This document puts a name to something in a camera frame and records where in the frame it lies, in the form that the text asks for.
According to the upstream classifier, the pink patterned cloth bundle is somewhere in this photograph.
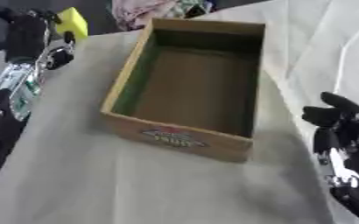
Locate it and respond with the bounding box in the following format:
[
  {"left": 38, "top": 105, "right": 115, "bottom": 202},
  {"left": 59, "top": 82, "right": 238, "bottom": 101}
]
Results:
[{"left": 109, "top": 0, "right": 220, "bottom": 32}]

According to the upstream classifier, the yellow block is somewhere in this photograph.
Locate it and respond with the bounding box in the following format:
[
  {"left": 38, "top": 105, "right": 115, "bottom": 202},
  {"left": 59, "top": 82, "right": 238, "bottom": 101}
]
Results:
[{"left": 53, "top": 6, "right": 89, "bottom": 40}]

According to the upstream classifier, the tan cardboard box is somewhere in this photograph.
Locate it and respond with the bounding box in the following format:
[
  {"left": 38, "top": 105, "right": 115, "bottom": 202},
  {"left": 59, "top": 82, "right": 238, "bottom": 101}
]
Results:
[{"left": 100, "top": 17, "right": 267, "bottom": 163}]

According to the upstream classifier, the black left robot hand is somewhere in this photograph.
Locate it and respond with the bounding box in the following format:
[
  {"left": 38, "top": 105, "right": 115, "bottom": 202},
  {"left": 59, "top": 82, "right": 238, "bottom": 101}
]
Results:
[{"left": 0, "top": 5, "right": 77, "bottom": 71}]

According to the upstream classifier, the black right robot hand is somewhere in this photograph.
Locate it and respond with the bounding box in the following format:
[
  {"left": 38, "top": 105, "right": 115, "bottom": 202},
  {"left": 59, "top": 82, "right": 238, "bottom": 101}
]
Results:
[{"left": 300, "top": 91, "right": 359, "bottom": 224}]

